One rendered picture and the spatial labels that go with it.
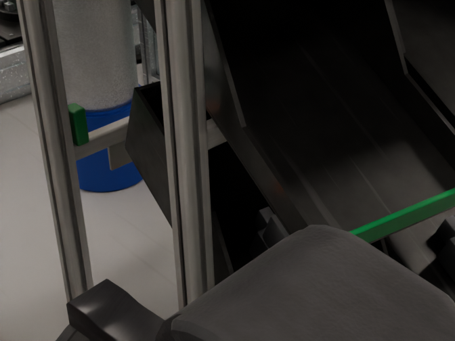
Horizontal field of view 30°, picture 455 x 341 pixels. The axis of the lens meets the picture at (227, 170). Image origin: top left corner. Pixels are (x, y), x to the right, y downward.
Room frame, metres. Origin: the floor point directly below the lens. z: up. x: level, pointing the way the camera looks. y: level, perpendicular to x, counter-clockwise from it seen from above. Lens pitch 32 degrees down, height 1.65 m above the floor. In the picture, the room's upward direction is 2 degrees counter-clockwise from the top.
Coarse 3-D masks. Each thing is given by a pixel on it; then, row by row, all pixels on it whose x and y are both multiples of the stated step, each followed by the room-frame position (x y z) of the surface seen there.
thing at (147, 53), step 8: (144, 16) 1.62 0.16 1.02; (144, 24) 1.63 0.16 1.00; (144, 32) 1.63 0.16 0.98; (152, 32) 1.63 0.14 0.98; (144, 40) 1.64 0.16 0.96; (152, 40) 1.63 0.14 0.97; (144, 48) 1.63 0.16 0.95; (152, 48) 1.63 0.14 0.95; (144, 56) 1.63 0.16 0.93; (152, 56) 1.62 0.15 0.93; (144, 64) 1.64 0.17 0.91; (152, 64) 1.62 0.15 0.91; (144, 72) 1.64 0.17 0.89; (152, 72) 1.62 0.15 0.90; (144, 80) 1.64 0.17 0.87; (152, 80) 1.62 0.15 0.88
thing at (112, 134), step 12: (120, 120) 0.63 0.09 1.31; (96, 132) 0.61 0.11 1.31; (108, 132) 0.62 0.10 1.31; (120, 132) 0.62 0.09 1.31; (216, 132) 0.47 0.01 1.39; (84, 144) 0.60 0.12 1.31; (96, 144) 0.61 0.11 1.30; (108, 144) 0.61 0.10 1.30; (216, 144) 0.47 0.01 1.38; (84, 156) 0.60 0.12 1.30
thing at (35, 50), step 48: (48, 0) 0.59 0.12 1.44; (192, 0) 0.45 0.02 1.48; (48, 48) 0.59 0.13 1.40; (192, 48) 0.46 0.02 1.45; (48, 96) 0.58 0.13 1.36; (192, 96) 0.46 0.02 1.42; (48, 144) 0.58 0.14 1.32; (192, 144) 0.45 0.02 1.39; (192, 192) 0.45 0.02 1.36; (192, 240) 0.45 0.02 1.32; (192, 288) 0.45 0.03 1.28
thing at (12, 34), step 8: (0, 0) 1.79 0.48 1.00; (8, 0) 1.83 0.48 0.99; (0, 8) 1.78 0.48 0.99; (8, 8) 1.76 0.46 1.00; (16, 8) 1.78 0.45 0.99; (0, 16) 1.77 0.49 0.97; (8, 16) 1.75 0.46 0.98; (16, 16) 1.75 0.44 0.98; (0, 24) 1.74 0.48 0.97; (8, 24) 1.73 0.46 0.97; (16, 24) 1.73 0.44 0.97; (0, 32) 1.69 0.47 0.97; (8, 32) 1.69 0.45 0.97; (16, 32) 1.69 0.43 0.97; (8, 40) 1.65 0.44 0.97; (16, 40) 1.66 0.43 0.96
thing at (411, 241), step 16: (416, 224) 0.58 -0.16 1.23; (432, 224) 0.58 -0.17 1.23; (400, 240) 0.56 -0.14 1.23; (416, 240) 0.56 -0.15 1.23; (432, 240) 0.57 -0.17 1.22; (400, 256) 0.53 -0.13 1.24; (416, 256) 0.55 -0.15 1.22; (432, 256) 0.55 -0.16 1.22; (416, 272) 0.54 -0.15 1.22; (432, 272) 0.54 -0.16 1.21; (448, 288) 0.53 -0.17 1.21
